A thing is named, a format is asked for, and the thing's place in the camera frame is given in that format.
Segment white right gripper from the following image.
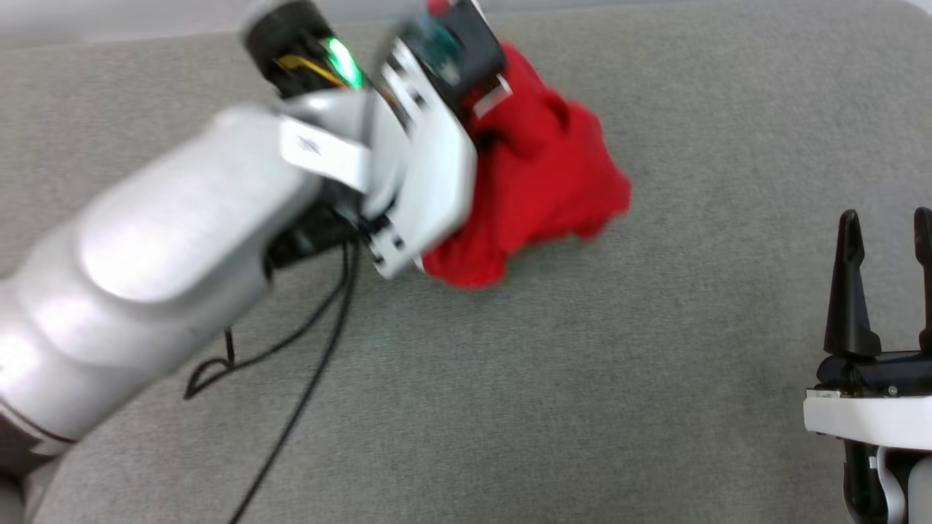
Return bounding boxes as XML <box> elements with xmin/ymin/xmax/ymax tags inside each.
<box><xmin>803</xmin><ymin>207</ymin><xmax>932</xmax><ymax>452</ymax></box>

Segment red and white jersey garment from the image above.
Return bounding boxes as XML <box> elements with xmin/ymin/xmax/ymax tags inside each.
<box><xmin>419</xmin><ymin>42</ymin><xmax>633</xmax><ymax>290</ymax></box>

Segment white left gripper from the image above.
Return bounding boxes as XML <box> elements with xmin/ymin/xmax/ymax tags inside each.
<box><xmin>279</xmin><ymin>36</ymin><xmax>479</xmax><ymax>282</ymax></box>

